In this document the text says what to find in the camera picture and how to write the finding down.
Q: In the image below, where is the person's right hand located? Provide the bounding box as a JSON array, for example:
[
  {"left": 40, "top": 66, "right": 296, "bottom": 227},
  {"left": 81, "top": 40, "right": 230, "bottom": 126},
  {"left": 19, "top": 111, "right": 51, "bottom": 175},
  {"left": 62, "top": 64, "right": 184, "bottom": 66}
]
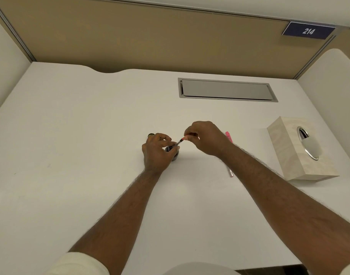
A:
[{"left": 184, "top": 121, "right": 235, "bottom": 158}]

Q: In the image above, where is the person's left hand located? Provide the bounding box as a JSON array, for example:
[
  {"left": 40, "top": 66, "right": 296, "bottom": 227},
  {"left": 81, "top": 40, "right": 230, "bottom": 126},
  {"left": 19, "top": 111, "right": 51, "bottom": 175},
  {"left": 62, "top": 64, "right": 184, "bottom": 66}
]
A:
[{"left": 142, "top": 133, "right": 179, "bottom": 174}]

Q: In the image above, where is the small black jar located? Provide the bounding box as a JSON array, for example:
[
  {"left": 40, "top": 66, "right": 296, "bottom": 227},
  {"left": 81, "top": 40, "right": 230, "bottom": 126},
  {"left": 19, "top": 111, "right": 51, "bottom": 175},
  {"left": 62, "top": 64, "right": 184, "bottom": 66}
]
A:
[{"left": 165, "top": 144, "right": 180, "bottom": 163}]

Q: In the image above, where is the thin red-tipped applicator brush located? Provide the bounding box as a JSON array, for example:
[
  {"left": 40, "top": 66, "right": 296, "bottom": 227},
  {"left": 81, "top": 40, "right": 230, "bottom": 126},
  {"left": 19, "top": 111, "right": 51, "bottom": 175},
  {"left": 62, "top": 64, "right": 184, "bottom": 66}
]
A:
[{"left": 170, "top": 135, "right": 190, "bottom": 150}]

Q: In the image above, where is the person's right forearm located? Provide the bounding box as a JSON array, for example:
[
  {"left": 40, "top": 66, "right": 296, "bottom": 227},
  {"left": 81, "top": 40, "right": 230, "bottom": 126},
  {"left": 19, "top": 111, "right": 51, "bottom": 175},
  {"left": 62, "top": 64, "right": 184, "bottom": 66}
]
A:
[{"left": 220, "top": 142, "right": 350, "bottom": 269}]

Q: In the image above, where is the person's left forearm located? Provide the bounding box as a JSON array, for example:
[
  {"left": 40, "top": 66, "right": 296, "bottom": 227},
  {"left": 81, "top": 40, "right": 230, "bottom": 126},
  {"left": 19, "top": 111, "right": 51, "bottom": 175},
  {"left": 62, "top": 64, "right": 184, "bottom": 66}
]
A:
[{"left": 68, "top": 168, "right": 162, "bottom": 264}]

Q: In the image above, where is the pink pen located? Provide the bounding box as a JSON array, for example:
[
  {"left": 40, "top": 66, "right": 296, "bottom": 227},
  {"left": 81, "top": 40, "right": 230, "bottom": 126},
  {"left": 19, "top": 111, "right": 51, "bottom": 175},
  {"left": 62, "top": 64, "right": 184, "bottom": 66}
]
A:
[{"left": 225, "top": 131, "right": 235, "bottom": 179}]

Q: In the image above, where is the beige desk partition panel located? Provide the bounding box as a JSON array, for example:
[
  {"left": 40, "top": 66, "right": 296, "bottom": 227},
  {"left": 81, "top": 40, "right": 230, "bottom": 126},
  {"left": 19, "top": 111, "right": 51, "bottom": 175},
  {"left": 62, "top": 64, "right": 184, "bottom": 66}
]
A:
[{"left": 0, "top": 0, "right": 350, "bottom": 81}]

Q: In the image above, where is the beige tissue box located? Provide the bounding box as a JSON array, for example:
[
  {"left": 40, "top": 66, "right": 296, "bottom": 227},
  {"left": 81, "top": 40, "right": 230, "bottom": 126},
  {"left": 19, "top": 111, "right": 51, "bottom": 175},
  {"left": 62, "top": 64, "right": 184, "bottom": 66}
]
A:
[{"left": 267, "top": 116, "right": 340, "bottom": 181}]

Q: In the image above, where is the person's white shirt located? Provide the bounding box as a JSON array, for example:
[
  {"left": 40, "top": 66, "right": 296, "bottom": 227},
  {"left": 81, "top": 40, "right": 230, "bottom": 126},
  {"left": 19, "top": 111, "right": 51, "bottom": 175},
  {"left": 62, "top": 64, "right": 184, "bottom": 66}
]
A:
[{"left": 163, "top": 262, "right": 240, "bottom": 275}]

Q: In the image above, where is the person's white left sleeve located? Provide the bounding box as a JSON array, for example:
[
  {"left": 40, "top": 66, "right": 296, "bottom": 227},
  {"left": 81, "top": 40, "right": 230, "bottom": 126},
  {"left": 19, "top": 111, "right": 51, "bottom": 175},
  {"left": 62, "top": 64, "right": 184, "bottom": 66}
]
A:
[{"left": 44, "top": 252, "right": 111, "bottom": 275}]

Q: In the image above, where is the person's white sleeve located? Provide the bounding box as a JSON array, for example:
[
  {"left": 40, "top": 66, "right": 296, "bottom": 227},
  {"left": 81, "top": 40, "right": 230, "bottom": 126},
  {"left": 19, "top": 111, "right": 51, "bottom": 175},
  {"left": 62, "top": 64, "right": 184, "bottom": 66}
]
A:
[
  {"left": 336, "top": 259, "right": 350, "bottom": 275},
  {"left": 44, "top": 252, "right": 111, "bottom": 275}
]

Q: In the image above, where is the white side divider panel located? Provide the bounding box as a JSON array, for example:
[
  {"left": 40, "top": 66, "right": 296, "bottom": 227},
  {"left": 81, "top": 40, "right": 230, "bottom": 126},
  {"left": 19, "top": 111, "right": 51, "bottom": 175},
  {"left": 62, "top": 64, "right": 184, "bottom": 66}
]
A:
[
  {"left": 297, "top": 48, "right": 350, "bottom": 181},
  {"left": 0, "top": 16, "right": 31, "bottom": 121}
]

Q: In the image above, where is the dark blue number sign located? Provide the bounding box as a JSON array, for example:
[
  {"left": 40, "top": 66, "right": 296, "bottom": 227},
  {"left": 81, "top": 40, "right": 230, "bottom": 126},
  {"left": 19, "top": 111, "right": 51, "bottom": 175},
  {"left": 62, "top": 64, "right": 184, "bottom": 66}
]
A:
[{"left": 282, "top": 22, "right": 336, "bottom": 40}]

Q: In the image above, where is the person's white right sleeve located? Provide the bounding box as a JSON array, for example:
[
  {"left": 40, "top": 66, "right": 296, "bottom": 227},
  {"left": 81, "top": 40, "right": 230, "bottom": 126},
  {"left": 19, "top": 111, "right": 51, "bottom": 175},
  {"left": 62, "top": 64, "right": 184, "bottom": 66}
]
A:
[{"left": 336, "top": 259, "right": 350, "bottom": 275}]

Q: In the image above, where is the grey desk cable hatch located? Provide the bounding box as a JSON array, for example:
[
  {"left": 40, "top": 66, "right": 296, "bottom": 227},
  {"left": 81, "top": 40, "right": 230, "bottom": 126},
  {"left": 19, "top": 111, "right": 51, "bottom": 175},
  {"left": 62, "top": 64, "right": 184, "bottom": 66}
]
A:
[{"left": 178, "top": 77, "right": 279, "bottom": 103}]

